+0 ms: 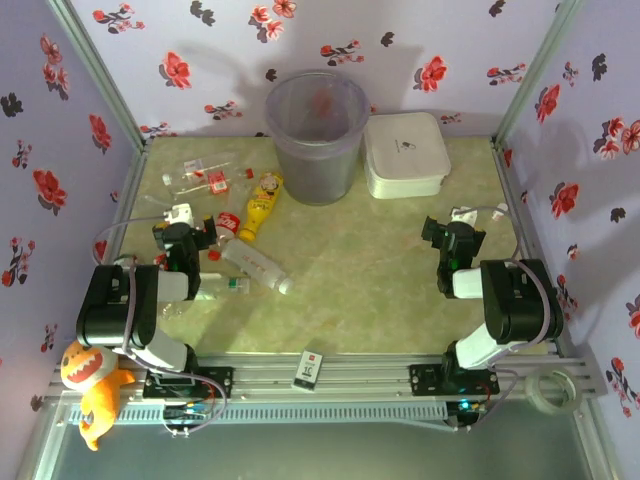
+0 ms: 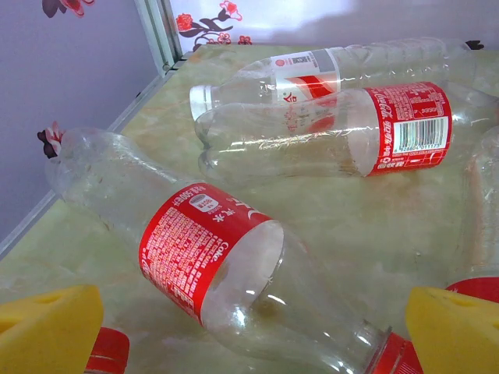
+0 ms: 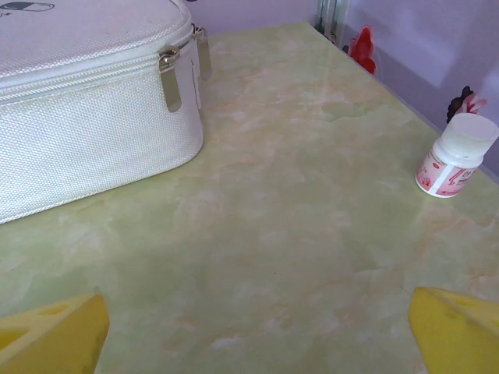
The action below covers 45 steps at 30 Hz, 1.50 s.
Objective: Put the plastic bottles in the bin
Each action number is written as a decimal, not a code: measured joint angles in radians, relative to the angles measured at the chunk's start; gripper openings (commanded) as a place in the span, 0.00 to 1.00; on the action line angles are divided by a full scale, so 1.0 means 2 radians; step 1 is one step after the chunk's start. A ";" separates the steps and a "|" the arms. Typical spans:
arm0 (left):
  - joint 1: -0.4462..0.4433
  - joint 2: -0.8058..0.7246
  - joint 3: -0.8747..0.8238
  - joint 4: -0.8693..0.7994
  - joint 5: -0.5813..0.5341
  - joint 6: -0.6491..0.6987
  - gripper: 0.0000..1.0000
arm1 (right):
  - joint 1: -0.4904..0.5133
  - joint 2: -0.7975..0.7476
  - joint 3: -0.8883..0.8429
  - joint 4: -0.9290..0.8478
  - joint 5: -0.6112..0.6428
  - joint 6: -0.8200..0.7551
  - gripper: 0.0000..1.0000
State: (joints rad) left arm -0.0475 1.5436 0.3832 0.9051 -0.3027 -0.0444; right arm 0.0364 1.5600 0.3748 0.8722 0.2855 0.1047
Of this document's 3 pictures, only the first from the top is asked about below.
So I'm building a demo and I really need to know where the clear bottle with green label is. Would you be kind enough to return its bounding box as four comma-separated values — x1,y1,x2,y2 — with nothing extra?
198,273,252,301

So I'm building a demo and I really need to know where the clear bottle with red print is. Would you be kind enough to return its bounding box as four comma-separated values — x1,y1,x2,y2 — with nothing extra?
221,238,295,296

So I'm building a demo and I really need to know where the yellow plastic bottle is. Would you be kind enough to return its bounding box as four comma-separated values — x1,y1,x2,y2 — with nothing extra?
238,171,285,243

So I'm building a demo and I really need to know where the translucent grey plastic bin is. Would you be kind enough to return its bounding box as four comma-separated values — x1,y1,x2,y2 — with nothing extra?
263,69,371,206

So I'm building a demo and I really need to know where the white lidded plastic container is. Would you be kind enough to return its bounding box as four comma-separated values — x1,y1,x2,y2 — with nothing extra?
362,112,453,200

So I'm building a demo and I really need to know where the orange shark plush toy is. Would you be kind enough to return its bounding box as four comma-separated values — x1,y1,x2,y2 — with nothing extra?
59,339,137,452

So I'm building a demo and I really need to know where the black and white card box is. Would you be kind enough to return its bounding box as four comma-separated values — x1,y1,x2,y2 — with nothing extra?
292,349,325,392

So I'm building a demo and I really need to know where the clear tape roll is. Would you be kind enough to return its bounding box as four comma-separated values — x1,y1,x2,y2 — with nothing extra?
524,368,582,415

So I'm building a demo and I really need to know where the lilac left arm cable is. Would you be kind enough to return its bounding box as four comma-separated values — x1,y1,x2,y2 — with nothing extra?
91,213,229,439

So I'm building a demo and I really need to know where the aluminium table side rail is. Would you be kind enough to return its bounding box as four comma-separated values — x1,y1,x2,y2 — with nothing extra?
491,138,575,357
92,139,153,266

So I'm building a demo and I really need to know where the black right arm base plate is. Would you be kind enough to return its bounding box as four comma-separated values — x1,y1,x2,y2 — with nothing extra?
408,363,501,397

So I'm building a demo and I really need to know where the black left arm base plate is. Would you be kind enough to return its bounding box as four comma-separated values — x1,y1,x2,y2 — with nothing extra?
143,366,235,400

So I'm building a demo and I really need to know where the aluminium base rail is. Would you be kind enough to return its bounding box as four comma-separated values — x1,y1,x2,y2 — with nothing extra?
47,352,609,401

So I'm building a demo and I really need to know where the small circuit board with wires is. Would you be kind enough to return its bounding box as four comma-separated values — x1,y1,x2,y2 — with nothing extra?
162,403,214,424
446,397,490,432

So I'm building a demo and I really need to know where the aluminium frame post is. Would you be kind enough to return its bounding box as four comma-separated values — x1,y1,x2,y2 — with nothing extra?
492,0,587,146
47,0,151,151

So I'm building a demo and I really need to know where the white slotted cable duct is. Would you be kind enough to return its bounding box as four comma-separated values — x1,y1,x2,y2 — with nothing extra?
67,402,449,426

